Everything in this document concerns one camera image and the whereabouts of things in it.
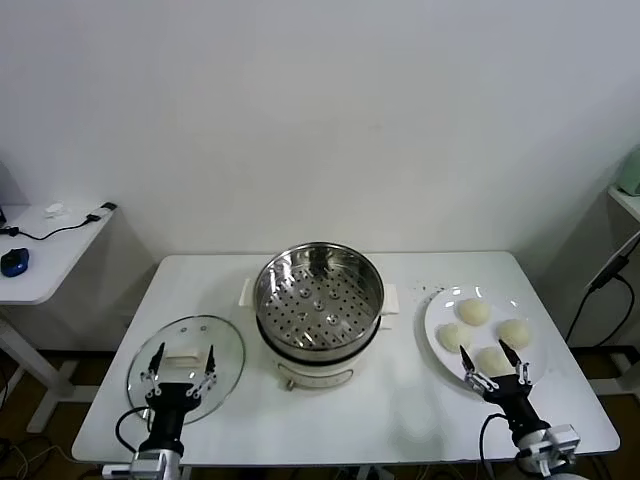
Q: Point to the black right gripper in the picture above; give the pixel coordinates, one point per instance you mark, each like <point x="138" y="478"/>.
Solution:
<point x="515" y="400"/>

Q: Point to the cream electric cooker pot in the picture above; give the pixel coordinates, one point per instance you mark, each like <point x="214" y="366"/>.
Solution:
<point x="320" y="375"/>

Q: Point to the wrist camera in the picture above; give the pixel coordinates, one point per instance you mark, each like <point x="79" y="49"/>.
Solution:
<point x="117" y="474"/>
<point x="562" y="440"/>

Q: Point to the steel steamer basket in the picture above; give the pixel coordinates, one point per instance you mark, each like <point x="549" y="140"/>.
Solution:
<point x="372" y="287"/>

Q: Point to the white oval plate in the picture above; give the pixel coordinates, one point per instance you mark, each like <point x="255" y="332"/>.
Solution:
<point x="445" y="310"/>

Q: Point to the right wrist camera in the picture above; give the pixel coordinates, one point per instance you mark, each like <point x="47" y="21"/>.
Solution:
<point x="562" y="440"/>

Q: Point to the pale green appliance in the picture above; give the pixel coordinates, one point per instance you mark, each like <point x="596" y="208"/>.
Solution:
<point x="632" y="175"/>

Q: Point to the glass pot lid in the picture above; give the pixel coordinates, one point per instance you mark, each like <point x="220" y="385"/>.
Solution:
<point x="185" y="359"/>

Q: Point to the white shelf board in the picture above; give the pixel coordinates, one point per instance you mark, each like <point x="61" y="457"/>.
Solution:
<point x="627" y="205"/>

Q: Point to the blue computer mouse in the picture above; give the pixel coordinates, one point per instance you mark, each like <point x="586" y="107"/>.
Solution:
<point x="15" y="262"/>

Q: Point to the small white desk object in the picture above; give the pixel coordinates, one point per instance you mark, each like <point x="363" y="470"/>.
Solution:
<point x="55" y="210"/>

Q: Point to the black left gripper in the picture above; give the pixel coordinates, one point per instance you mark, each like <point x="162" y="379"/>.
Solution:
<point x="167" y="405"/>

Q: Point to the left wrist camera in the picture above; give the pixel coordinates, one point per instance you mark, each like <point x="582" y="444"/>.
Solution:
<point x="117" y="474"/>

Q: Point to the white steamed baozi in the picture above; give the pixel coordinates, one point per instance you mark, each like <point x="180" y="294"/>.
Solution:
<point x="475" y="312"/>
<point x="452" y="339"/>
<point x="519" y="332"/>
<point x="492" y="361"/>

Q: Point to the white side table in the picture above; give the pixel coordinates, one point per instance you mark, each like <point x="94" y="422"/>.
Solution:
<point x="60" y="260"/>

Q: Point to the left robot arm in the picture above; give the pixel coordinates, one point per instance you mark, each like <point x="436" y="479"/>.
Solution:
<point x="155" y="467"/>

